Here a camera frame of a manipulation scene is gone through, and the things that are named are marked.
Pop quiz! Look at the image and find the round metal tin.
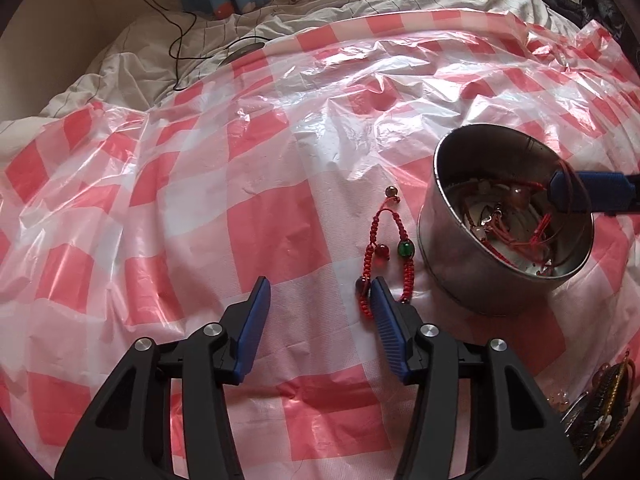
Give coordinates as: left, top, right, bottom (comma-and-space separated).
418, 124, 594, 316

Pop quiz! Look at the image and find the white bed quilt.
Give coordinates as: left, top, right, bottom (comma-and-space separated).
1, 0, 577, 162

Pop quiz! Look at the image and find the amber bead bracelet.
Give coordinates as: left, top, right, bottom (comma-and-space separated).
560, 353, 637, 466

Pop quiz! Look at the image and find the black charging cable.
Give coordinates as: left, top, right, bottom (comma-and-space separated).
127, 0, 271, 92

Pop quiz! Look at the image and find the red braided bead bracelet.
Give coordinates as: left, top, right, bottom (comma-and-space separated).
354, 185, 418, 322

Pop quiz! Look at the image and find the red white checkered plastic sheet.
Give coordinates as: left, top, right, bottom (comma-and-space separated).
1, 10, 639, 479

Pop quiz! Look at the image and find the red cord jewelry in tin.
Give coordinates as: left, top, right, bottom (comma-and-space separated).
445, 169, 567, 278

